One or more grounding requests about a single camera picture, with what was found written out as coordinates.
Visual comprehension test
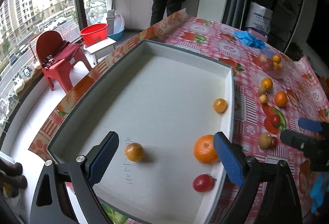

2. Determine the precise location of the pink strawberry tablecloth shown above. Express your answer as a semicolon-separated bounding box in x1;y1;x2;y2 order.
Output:
28;8;329;224

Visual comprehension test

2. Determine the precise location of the red plastic basin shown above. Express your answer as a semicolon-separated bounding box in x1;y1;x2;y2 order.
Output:
80;23;108;47

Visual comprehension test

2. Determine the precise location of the right blue gloved hand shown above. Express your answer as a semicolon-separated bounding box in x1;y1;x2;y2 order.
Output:
310;174;324;214

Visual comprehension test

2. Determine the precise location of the clear plastic fruit bowl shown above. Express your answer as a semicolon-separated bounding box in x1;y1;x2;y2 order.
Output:
258;48;290;79

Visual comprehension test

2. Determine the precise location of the red plastic chair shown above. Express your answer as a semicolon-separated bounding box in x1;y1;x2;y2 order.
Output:
36;30;92;93

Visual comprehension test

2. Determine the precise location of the small orange kumquat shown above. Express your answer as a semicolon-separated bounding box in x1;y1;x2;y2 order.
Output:
212;98;228;113

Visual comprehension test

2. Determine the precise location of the orange fruit near bowl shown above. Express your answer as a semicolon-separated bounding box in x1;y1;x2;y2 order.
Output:
261;77;273;91

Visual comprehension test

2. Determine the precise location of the white stool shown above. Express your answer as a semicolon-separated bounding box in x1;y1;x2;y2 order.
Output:
83;38;117;64

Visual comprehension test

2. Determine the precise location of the big orange mandarin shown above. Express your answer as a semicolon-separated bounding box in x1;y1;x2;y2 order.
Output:
193;134;220;164

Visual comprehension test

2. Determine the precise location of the brown round fruit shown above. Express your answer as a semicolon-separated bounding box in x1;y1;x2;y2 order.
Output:
258;132;272;149

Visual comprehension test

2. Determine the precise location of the white shallow tray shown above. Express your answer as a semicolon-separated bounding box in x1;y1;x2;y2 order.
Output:
47;40;234;223

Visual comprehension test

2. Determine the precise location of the large mandarin orange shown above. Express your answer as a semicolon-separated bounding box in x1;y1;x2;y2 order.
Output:
274;91;288;108

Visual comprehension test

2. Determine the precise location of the small yellow kumquat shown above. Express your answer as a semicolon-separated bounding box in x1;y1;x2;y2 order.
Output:
259;94;268;105

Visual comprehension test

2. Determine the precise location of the brown kiwi fruit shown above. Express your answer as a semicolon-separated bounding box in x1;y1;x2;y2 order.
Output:
258;85;268;96

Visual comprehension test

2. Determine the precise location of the blue gloves pile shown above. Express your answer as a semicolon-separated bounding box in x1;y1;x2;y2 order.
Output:
234;31;265;49

